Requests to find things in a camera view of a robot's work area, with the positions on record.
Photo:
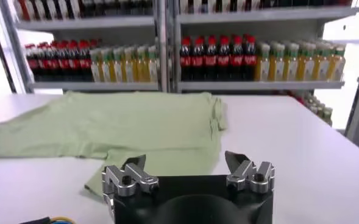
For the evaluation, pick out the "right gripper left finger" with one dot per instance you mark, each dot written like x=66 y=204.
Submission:
x=127 y=181

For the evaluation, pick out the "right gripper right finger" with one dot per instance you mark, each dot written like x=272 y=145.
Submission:
x=246 y=178

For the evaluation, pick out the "light green t-shirt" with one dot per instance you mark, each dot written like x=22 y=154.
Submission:
x=136 y=128

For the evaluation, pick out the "grey metal shelving unit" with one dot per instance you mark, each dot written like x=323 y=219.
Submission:
x=87 y=86
x=258 y=85

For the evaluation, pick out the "yellow tea bottle green band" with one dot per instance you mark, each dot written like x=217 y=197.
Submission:
x=276 y=65
x=128 y=68
x=117 y=68
x=306 y=65
x=291 y=65
x=321 y=65
x=152 y=68
x=328 y=115
x=337 y=65
x=95 y=68
x=140 y=68
x=106 y=68
x=262 y=65

